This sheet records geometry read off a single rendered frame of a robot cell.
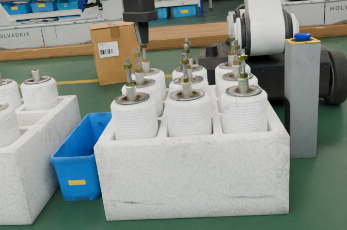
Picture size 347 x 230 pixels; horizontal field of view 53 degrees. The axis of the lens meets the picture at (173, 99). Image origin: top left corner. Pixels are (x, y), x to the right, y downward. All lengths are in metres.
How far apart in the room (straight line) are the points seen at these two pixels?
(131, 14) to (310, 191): 0.61
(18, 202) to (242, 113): 0.52
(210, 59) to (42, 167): 0.70
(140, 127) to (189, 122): 0.10
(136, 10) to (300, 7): 2.09
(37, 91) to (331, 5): 2.36
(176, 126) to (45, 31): 2.48
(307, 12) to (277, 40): 1.77
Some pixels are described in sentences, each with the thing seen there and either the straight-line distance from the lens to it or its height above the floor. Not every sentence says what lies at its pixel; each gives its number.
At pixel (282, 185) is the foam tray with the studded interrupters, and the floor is 0.07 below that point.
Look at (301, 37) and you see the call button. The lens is 0.92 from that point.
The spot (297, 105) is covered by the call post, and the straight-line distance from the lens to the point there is 0.95.
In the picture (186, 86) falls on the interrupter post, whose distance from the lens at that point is 0.72.
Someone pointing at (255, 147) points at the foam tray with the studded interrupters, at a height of 0.16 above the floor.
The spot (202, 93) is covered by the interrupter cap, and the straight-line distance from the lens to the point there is 0.73.
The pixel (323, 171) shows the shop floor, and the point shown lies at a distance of 0.96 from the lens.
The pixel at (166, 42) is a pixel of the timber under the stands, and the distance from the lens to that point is 2.77.
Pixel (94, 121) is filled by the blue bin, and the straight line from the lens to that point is 1.12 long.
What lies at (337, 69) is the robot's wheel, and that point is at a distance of 1.32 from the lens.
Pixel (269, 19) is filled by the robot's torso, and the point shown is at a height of 0.35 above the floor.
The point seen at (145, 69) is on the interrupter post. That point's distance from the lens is 0.96.
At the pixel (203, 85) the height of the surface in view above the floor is 0.24.
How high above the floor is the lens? 0.47
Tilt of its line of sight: 18 degrees down
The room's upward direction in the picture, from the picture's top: 6 degrees counter-clockwise
